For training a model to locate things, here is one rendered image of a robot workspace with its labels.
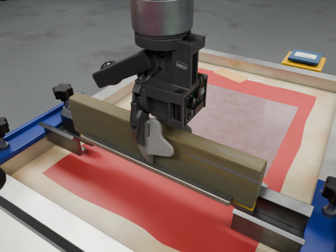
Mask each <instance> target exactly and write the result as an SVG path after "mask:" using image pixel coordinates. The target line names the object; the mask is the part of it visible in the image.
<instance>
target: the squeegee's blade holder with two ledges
mask: <svg viewBox="0 0 336 252"><path fill-rule="evenodd" d="M80 136H81V139H82V140H83V141H86V142H88V143H90V144H92V145H94V146H96V147H99V148H101V149H103V150H105V151H107V152H110V153H112V154H114V155H116V156H118V157H121V158H123V159H125V160H127V161H129V162H131V163H134V164H136V165H138V166H140V167H142V168H145V169H147V170H149V171H151V172H153V173H156V174H158V175H160V176H162V177H164V178H166V179H169V180H171V181H173V182H175V183H177V184H180V185H182V186H184V187H186V188H188V189H191V190H193V191H195V192H197V193H199V194H201V195H204V196H206V197H208V198H210V199H212V200H215V201H217V202H219V203H221V204H223V205H226V206H228V207H229V206H230V204H231V202H232V200H233V196H231V195H229V194H226V193H224V192H222V191H219V190H217V189H215V188H213V187H210V186H208V185H206V184H204V183H201V182H199V181H197V180H194V179H192V178H190V177H188V176H185V175H183V174H181V173H178V172H176V171H174V170H172V169H169V168H167V167H165V166H162V165H160V164H158V163H156V162H154V163H153V164H150V163H148V162H147V160H146V159H145V158H144V157H142V156H140V155H137V154H135V153H133V152H130V151H128V150H126V149H124V148H121V147H119V146H117V145H115V144H112V143H110V142H108V141H105V140H103V139H101V138H99V137H96V136H94V135H92V134H89V133H87V132H84V133H83V134H81V135H80Z"/></svg>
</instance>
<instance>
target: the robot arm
mask: <svg viewBox="0 0 336 252"><path fill-rule="evenodd" d="M130 13H131V25H132V29H133V30H134V39H135V44H136V45H137V46H138V47H140V48H143V49H141V50H139V51H137V52H135V53H132V54H130V55H128V56H126V57H124V58H122V59H119V60H117V61H114V60H110V61H107V62H105V63H104V64H103V65H102V66H101V68H100V70H98V71H96V72H95V73H93V74H92V77H93V79H94V81H95V83H96V84H97V86H98V87H99V88H103V87H106V86H108V85H109V86H114V85H117V84H119V83H120V82H121V81H122V80H124V79H126V78H129V77H131V76H134V75H137V77H138V78H137V79H135V84H134V86H133V89H132V102H131V103H130V105H131V111H130V128H131V132H132V135H133V138H134V141H135V142H136V143H137V145H138V148H139V150H140V152H141V153H142V155H143V157H144V158H145V159H146V161H147V162H148V163H150V164H153V163H154V155H156V156H163V157H171V156H172V155H173V154H174V148H173V146H172V145H171V144H170V143H169V142H168V141H166V140H165V139H164V137H163V135H162V125H161V123H160V122H162V123H165V124H167V125H168V126H170V127H173V128H176V129H179V130H182V131H183V130H184V131H187V132H189V133H192V128H191V127H190V126H189V125H188V123H189V122H190V120H191V119H192V118H193V117H194V116H195V115H196V114H197V113H198V112H199V111H200V110H201V109H202V108H203V107H204V108H205V107H206V97H207V84H208V74H204V73H200V72H198V62H199V50H201V49H202V48H203V47H205V39H206V36H205V35H200V34H194V33H191V29H192V27H193V15H194V0H130ZM149 114H151V116H154V117H155V118H149Z"/></svg>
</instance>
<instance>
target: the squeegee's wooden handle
mask: <svg viewBox="0 0 336 252"><path fill-rule="evenodd" d="M68 102H69V107H70V111H71V115H72V120H73V124H74V128H75V131H76V132H79V133H81V134H83V133H84V132H86V133H89V134H91V135H93V136H96V137H98V138H100V139H102V140H105V141H107V142H109V143H112V144H114V145H116V146H118V147H121V148H123V149H125V150H128V151H130V152H132V153H134V154H137V155H139V156H141V157H144V156H143V155H142V153H141V151H140V149H139V147H138V144H137V143H136V142H135V140H134V137H133V134H132V131H131V126H130V114H131V111H130V110H127V109H124V108H121V107H119V106H116V105H113V104H110V103H108V102H105V101H102V100H99V99H97V98H94V97H91V96H88V95H86V94H83V93H80V92H77V93H76V94H74V95H72V96H70V98H69V100H68ZM160 123H161V126H162V136H163V138H164V139H165V140H166V141H168V142H169V143H170V144H171V145H172V147H173V151H174V152H173V155H172V156H170V157H166V156H159V155H154V162H155V163H157V164H160V165H162V166H164V167H166V168H169V169H171V170H173V171H175V172H178V173H180V174H182V175H185V176H187V177H189V178H191V179H194V180H196V181H198V182H201V183H203V184H205V185H207V186H210V187H212V188H214V189H217V190H219V191H221V192H223V193H226V194H228V195H230V196H233V198H232V201H234V202H236V203H238V204H240V205H243V206H245V207H247V208H249V209H252V208H253V206H254V204H255V202H256V200H257V198H258V196H259V193H260V189H261V185H262V182H263V178H264V174H265V171H266V167H267V160H265V159H262V158H259V157H256V156H254V155H251V154H248V153H245V152H243V151H240V150H237V149H234V148H232V147H229V146H226V145H223V144H221V143H218V142H215V141H212V140H210V139H207V138H204V137H201V136H199V135H196V134H193V133H190V132H188V131H185V130H180V129H177V128H174V127H171V126H169V125H168V124H166V123H163V122H160Z"/></svg>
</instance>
